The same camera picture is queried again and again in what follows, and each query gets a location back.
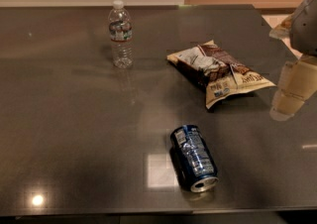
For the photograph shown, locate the clear plastic water bottle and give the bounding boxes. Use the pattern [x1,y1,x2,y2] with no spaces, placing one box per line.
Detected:
[108,0,133,68]

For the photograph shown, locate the brown and cream snack bag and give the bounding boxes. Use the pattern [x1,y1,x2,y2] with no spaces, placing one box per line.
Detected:
[166,41,274,109]

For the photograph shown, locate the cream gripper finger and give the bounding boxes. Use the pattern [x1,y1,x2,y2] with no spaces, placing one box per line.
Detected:
[269,15,293,40]
[269,55,317,121]

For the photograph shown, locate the blue pepsi can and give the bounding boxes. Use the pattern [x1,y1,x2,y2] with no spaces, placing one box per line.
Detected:
[170,125,218,193]

